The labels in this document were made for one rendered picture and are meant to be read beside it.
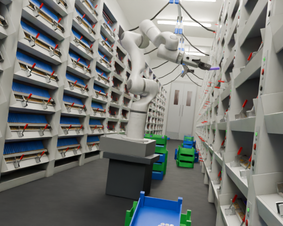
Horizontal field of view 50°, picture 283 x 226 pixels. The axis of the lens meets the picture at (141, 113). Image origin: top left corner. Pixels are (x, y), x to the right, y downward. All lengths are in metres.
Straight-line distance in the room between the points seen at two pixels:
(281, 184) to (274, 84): 0.24
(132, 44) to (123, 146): 0.72
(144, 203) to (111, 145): 0.60
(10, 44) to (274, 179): 1.51
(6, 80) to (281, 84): 1.44
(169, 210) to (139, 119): 0.73
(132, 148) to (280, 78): 1.30
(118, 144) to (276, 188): 1.33
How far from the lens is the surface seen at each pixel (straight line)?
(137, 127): 2.04
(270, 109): 0.82
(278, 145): 0.83
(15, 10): 1.92
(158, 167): 2.81
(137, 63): 2.13
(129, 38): 2.21
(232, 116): 1.51
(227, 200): 1.55
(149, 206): 1.55
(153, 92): 2.09
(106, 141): 2.03
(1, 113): 1.85
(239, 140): 1.52
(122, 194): 2.05
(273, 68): 0.84
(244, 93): 1.53
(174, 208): 1.53
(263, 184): 0.83
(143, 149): 1.96
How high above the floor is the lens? 0.50
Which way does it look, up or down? 2 degrees up
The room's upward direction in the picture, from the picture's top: 7 degrees clockwise
